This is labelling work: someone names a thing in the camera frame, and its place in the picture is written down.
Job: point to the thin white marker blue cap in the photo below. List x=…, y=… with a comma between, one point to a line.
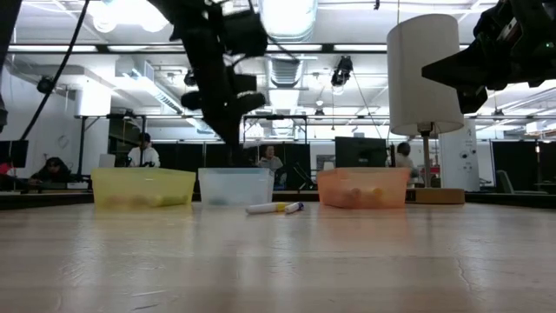
x=294, y=207

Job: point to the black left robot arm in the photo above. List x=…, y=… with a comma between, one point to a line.
x=195, y=35

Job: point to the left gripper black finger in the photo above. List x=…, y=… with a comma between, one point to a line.
x=223, y=139
x=234, y=139

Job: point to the black ceiling spotlight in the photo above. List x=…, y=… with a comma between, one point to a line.
x=342, y=71
x=45, y=84
x=189, y=78

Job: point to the white shade wooden base lamp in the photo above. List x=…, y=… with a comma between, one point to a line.
x=423, y=74

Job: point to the yellow translucent plastic bin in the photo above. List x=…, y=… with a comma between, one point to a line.
x=143, y=187

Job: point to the orange translucent plastic bin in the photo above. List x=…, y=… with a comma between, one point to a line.
x=364, y=187

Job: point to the black monitor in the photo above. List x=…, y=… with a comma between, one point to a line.
x=13, y=153
x=360, y=152

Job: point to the black partition screen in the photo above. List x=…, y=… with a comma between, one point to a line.
x=517, y=161
x=182, y=156

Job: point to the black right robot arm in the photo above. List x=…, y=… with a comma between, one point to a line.
x=548, y=39

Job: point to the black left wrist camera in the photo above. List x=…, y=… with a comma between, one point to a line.
x=245, y=35

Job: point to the thin white marker yellow cap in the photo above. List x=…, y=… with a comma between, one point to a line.
x=265, y=208

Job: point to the silver ventilation duct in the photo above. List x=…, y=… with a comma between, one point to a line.
x=286, y=17

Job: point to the person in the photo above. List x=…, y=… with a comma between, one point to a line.
x=404, y=158
x=52, y=171
x=270, y=161
x=144, y=155

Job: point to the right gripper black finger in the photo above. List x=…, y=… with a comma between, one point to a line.
x=456, y=69

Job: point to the white column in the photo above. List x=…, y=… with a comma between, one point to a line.
x=459, y=156

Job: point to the clear translucent plastic bin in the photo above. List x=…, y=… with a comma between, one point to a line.
x=236, y=187

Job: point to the grey chair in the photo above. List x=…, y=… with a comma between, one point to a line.
x=506, y=182

